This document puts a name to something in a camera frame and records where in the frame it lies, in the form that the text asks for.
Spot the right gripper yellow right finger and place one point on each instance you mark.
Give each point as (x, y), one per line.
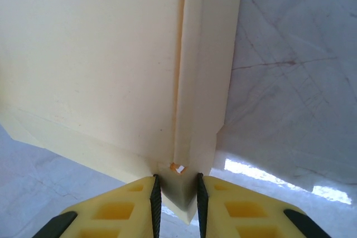
(240, 207)

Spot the yellow paper box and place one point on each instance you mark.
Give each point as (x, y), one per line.
(97, 54)

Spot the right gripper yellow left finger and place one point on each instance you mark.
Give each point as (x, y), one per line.
(128, 204)

